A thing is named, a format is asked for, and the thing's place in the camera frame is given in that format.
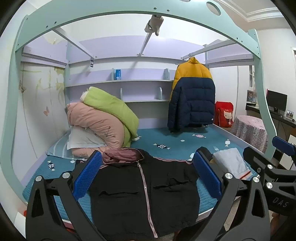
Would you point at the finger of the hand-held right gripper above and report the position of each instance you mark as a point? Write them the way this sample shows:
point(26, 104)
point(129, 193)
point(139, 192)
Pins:
point(281, 141)
point(254, 157)

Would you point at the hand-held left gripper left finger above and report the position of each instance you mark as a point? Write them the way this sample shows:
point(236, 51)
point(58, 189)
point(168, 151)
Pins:
point(87, 173)

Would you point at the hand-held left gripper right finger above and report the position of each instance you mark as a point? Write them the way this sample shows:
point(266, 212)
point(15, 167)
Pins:
point(205, 176)

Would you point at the black zip jacket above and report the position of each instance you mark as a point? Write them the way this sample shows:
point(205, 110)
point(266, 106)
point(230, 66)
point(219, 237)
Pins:
point(129, 192)

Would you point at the white small cabinet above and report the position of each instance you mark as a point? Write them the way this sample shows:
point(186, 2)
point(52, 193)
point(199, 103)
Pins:
point(286, 160)

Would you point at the dark desk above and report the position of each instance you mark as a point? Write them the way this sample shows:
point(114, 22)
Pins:
point(284, 121)

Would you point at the folded light grey garment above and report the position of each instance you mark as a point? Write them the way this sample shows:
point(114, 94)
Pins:
point(229, 160)

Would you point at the round table with pink cloth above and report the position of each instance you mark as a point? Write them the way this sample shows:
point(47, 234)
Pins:
point(247, 129)

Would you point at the white pillow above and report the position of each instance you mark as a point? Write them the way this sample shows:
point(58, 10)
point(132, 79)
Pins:
point(81, 139)

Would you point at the blue striped pillow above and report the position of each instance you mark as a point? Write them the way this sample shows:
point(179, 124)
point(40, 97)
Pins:
point(57, 148)

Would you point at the black computer monitor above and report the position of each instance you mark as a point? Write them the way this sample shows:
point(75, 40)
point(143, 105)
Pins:
point(276, 99)

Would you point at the blue patterned bed mat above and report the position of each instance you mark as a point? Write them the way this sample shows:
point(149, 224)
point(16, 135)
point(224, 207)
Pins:
point(175, 143)

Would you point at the pink quilt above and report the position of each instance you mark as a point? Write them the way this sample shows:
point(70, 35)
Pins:
point(97, 122)

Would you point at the red cartoon cushion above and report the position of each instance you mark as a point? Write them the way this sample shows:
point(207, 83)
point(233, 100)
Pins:
point(223, 113)

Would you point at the green quilt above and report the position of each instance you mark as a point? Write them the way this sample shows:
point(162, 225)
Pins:
point(111, 104)

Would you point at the cream folded blanket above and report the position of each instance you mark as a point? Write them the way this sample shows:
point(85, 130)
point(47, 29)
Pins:
point(84, 96)

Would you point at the yellow navy puffer jacket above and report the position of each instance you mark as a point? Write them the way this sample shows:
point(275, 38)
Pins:
point(192, 99)

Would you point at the lilac headboard shelf unit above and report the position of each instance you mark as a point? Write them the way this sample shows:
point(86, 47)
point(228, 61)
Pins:
point(138, 92)

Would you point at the blue box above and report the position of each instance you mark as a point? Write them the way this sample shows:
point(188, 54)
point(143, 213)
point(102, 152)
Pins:
point(118, 74)

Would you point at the grey hanging cloth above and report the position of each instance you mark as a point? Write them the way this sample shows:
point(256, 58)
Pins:
point(153, 25)

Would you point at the small photo frame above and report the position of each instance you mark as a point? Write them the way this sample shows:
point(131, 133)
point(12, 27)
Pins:
point(289, 113)

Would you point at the picture frame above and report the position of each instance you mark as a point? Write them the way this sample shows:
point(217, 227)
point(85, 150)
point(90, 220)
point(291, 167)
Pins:
point(251, 96)

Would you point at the teal loft bed frame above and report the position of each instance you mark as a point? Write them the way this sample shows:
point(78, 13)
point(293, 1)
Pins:
point(115, 14)

